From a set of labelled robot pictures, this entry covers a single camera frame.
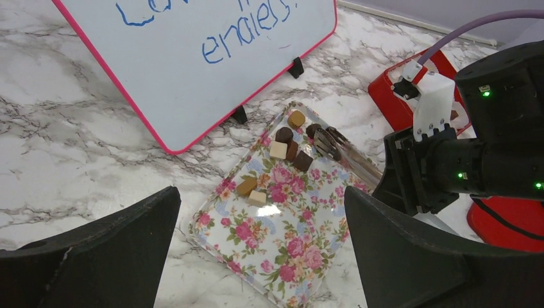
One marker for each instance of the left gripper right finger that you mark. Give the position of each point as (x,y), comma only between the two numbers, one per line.
(404,262)

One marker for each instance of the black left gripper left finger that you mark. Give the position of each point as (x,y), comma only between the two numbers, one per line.
(115,261)

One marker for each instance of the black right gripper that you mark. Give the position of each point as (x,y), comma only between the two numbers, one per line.
(429,175)

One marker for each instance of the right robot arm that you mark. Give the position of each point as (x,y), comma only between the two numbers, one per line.
(480,133)

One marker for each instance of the red chocolate box base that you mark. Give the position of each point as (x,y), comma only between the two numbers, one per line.
(399,113)

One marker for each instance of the dark ridged chocolate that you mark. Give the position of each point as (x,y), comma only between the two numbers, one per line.
(312,129)

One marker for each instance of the caramel round chocolate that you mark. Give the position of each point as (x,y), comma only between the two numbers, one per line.
(296,119)

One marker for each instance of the dark round chocolate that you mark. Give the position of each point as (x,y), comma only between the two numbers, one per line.
(284,135)

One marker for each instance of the white square chocolate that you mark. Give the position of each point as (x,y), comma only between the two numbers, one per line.
(278,150)

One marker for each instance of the white block chocolate lower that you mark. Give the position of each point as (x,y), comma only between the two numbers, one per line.
(257,198)

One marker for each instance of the caramel block chocolate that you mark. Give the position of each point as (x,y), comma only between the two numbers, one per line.
(247,186)

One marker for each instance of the red box lid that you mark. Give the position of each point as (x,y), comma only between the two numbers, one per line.
(511,223)

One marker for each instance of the floral rectangular tray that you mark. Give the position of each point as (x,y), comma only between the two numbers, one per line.
(285,248)

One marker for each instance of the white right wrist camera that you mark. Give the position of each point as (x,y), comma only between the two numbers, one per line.
(434,97)

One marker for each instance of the white board pink frame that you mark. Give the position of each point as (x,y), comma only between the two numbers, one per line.
(186,66)

